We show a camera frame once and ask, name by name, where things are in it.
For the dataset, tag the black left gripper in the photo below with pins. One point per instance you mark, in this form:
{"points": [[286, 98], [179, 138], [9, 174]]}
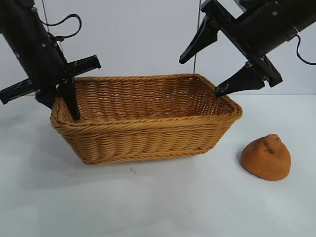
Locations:
{"points": [[42, 64]]}

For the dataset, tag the tan woven wicker basket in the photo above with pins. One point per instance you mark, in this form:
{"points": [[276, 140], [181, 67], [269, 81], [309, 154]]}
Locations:
{"points": [[148, 138]]}

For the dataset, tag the brown bread roll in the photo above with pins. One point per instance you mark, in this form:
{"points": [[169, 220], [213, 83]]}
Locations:
{"points": [[266, 160]]}

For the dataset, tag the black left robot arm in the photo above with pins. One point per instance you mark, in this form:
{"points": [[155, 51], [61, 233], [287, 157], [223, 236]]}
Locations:
{"points": [[19, 19]]}

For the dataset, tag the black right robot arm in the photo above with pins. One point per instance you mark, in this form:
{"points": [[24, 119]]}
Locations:
{"points": [[307, 12]]}

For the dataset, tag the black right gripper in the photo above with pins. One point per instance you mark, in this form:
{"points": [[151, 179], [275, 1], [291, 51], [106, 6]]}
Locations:
{"points": [[264, 29]]}

